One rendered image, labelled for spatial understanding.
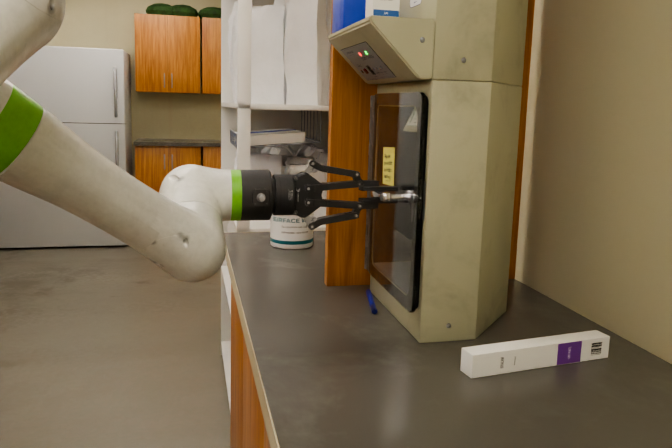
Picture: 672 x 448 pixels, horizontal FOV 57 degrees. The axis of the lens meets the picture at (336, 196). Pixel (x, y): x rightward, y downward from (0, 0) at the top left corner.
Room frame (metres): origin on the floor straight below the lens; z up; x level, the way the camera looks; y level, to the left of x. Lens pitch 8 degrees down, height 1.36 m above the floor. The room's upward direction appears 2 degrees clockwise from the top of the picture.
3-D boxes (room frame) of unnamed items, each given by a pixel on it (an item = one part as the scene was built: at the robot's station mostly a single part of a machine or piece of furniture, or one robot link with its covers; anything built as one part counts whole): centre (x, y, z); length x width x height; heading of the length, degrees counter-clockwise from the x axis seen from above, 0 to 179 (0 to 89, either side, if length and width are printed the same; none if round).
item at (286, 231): (1.83, 0.13, 1.02); 0.13 x 0.13 x 0.15
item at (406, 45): (1.21, -0.07, 1.46); 0.32 x 0.12 x 0.10; 14
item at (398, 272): (1.22, -0.11, 1.19); 0.30 x 0.01 x 0.40; 13
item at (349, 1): (1.31, -0.04, 1.56); 0.10 x 0.10 x 0.09; 14
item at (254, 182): (1.10, 0.14, 1.20); 0.12 x 0.06 x 0.09; 14
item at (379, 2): (1.17, -0.07, 1.54); 0.05 x 0.05 x 0.06; 13
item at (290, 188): (1.12, 0.07, 1.20); 0.09 x 0.07 x 0.08; 104
